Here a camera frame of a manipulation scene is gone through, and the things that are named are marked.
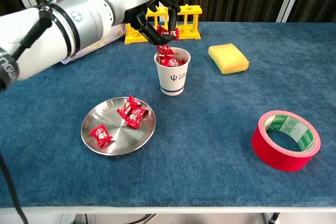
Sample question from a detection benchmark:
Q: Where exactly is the white paper cup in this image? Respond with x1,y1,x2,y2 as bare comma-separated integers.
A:
154,47,192,97

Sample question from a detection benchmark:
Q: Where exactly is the round silver metal plate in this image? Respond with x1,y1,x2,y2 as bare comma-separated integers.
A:
80,97,157,156

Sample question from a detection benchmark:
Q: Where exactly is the yellow test tube rack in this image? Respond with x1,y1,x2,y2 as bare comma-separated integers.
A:
124,4,203,44

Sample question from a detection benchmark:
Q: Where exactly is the pile of red wrapped candies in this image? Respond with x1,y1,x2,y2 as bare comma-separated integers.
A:
158,55,186,67

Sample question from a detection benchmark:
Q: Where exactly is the yellow sponge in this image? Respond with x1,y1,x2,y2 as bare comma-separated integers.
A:
208,43,250,76

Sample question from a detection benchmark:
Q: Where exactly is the blue table cloth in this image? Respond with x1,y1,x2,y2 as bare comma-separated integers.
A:
0,20,336,208

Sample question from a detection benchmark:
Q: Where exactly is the red tape roll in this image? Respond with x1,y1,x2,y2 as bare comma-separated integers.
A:
251,110,322,173

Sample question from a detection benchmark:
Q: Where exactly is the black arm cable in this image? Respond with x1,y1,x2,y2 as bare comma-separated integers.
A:
0,11,53,224

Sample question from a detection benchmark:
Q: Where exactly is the black cable bundle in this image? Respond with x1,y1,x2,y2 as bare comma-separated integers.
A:
125,213,158,224

